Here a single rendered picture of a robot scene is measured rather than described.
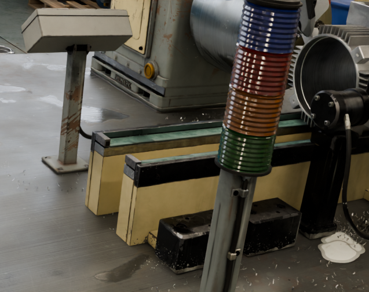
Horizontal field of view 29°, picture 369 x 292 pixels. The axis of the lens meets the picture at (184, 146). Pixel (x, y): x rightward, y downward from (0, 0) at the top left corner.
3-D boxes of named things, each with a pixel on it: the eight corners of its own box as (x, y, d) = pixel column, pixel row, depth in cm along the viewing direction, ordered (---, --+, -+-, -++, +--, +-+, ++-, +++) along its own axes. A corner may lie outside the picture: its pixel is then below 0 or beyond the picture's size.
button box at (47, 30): (115, 51, 130) (109, 24, 131) (134, 36, 125) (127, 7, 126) (25, 54, 120) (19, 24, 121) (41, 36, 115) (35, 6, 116)
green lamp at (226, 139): (246, 152, 85) (253, 116, 83) (280, 172, 80) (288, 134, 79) (205, 157, 81) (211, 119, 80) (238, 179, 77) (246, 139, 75)
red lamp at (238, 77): (260, 77, 81) (267, 39, 80) (296, 95, 77) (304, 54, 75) (218, 80, 78) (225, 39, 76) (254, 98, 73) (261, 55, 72)
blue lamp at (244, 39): (267, 39, 80) (275, -3, 78) (304, 54, 75) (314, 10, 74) (225, 39, 76) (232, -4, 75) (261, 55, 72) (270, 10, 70)
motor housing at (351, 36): (350, 105, 150) (372, 14, 144) (424, 138, 136) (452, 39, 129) (278, 112, 139) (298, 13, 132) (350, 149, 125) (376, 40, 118)
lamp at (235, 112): (253, 116, 83) (260, 77, 81) (288, 134, 79) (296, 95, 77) (211, 119, 80) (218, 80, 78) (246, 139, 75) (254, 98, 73)
